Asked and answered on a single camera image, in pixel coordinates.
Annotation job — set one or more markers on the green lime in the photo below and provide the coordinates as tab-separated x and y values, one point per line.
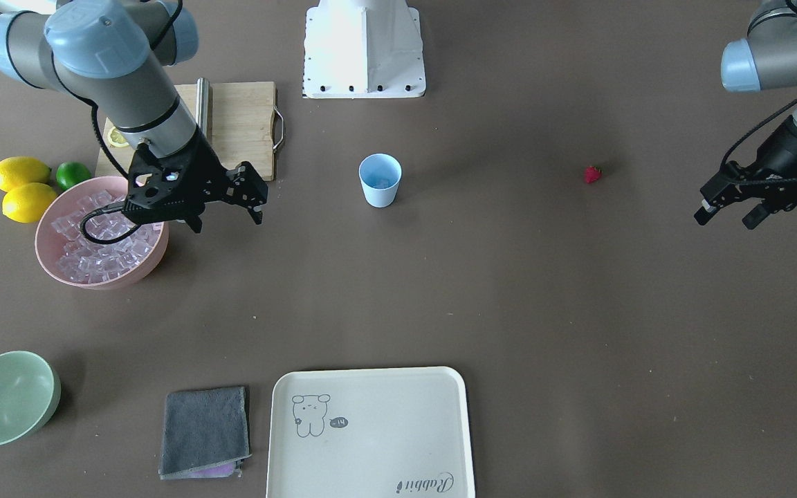
71	173

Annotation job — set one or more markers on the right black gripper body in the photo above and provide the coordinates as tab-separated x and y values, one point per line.
206	168

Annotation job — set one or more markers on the light blue plastic cup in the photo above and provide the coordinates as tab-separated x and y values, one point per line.
380	175

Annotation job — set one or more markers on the grey folded cloth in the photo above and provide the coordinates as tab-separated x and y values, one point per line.
205	434

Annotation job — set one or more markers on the red strawberry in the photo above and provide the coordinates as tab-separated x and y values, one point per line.
592	174

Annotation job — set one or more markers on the pink bowl of ice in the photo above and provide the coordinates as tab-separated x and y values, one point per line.
69	257

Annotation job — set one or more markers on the steel muddler with black tip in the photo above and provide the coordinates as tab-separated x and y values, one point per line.
203	106

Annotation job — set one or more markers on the lemon half lower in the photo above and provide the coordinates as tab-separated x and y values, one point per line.
116	139

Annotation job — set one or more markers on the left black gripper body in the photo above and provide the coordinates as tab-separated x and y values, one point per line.
783	153

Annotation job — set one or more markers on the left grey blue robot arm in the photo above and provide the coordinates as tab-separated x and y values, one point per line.
765	59

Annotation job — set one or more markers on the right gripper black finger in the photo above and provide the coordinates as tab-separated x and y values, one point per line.
246	189

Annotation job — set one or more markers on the wooden cutting board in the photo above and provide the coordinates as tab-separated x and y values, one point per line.
244	125

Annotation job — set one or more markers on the cream rabbit tray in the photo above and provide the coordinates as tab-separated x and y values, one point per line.
392	432

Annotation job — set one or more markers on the green empty bowl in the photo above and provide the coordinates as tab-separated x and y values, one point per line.
30	391

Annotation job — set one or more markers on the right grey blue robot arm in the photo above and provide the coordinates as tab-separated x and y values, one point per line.
112	55

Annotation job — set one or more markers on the yellow lemon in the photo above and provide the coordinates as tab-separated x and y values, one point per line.
17	171
28	202

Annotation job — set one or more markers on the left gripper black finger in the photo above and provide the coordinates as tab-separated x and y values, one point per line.
719	192
759	214

